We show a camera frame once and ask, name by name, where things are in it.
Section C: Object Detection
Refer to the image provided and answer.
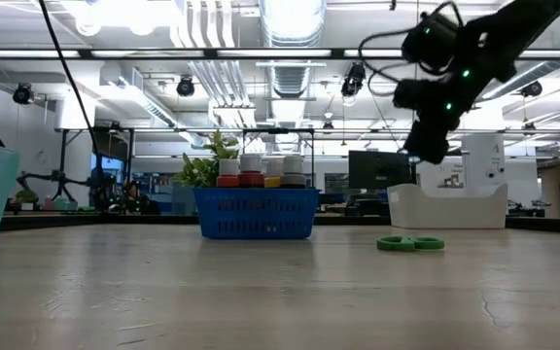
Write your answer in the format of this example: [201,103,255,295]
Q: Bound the black ceiling camera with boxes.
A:
[176,76,196,97]
[520,80,543,98]
[340,61,368,98]
[12,83,35,106]

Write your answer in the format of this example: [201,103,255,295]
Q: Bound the black overhead frame beam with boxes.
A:
[0,47,560,61]

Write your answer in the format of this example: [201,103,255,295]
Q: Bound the blue plastic basket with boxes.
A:
[192,188,321,241]

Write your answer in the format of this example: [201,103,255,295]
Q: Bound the person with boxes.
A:
[122,180,162,216]

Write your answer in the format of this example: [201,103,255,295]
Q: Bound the white plastic bin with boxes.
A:
[387,183,508,230]

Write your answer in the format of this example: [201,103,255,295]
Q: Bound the green potted plant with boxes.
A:
[173,129,240,190]

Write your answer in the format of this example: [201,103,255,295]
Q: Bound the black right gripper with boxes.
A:
[394,18,514,165]

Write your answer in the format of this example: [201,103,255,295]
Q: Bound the black computer monitor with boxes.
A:
[348,150,417,192]

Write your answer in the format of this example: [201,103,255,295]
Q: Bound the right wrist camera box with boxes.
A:
[400,10,460,75]

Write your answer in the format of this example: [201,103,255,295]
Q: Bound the orange-red paint bottle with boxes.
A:
[216,158,241,190]

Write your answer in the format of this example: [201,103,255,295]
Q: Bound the small background potted plant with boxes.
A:
[15,189,41,211]

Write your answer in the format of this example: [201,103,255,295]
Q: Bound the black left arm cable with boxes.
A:
[39,0,101,157]

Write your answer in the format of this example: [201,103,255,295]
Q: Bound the white pillar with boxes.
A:
[462,134,507,191]

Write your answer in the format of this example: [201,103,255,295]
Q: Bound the green scissors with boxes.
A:
[375,235,446,253]

